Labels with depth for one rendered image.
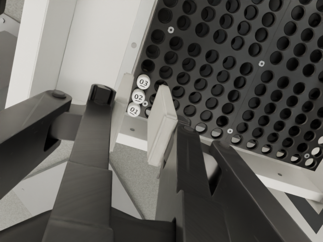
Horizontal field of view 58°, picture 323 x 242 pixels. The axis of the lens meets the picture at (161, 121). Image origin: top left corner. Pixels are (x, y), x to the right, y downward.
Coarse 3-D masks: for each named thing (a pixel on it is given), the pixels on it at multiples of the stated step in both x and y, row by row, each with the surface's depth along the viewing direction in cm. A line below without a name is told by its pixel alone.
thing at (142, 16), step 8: (144, 0) 30; (152, 0) 30; (144, 8) 30; (152, 8) 31; (136, 16) 31; (144, 16) 31; (136, 24) 31; (144, 24) 31; (136, 32) 31; (144, 32) 31; (136, 40) 32; (128, 48) 32; (136, 48) 32; (128, 56) 32; (136, 56) 32; (128, 64) 32; (120, 72) 33; (128, 72) 33; (120, 80) 33
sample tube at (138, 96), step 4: (136, 88) 29; (140, 88) 28; (136, 92) 27; (140, 92) 27; (132, 96) 27; (136, 96) 27; (140, 96) 27; (144, 96) 27; (136, 100) 27; (140, 100) 27
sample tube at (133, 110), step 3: (132, 102) 28; (129, 105) 28; (132, 105) 27; (135, 105) 27; (138, 105) 28; (129, 108) 27; (132, 108) 28; (135, 108) 28; (138, 108) 28; (129, 111) 28; (132, 111) 28; (135, 111) 28; (138, 111) 28; (129, 114) 28; (132, 114) 28; (135, 114) 28; (138, 114) 28
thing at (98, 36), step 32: (96, 0) 31; (128, 0) 31; (96, 32) 32; (128, 32) 32; (64, 64) 33; (96, 64) 33; (128, 128) 32; (256, 160) 37; (288, 192) 34; (320, 192) 35
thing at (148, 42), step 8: (160, 0) 25; (176, 0) 26; (160, 8) 26; (168, 8) 26; (176, 8) 26; (152, 24) 26; (160, 24) 26; (168, 24) 26; (152, 32) 26; (168, 32) 26; (152, 40) 27; (144, 48) 27; (160, 48) 27; (144, 56) 27; (160, 56) 27; (136, 72) 28; (144, 72) 28; (152, 72) 28; (136, 80) 28; (152, 80) 28; (128, 104) 29
